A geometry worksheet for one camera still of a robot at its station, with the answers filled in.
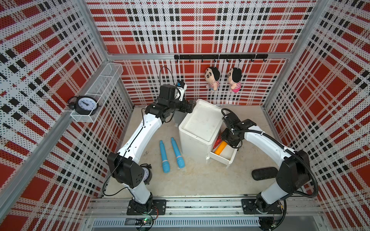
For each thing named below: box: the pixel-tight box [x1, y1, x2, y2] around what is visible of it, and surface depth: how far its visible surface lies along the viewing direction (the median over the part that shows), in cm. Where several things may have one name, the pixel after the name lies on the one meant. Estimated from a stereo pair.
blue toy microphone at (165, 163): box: [159, 140, 171, 174], surface depth 90 cm
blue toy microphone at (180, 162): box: [170, 136, 186, 169], surface depth 92 cm
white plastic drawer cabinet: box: [178, 98, 224, 165], surface depth 80 cm
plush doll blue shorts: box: [204, 66, 221, 93], surface depth 96 cm
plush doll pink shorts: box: [227, 67, 242, 93], surface depth 97 cm
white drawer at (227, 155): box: [209, 141, 240, 166], surface depth 80 cm
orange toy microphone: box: [214, 141, 228, 155], surface depth 85 cm
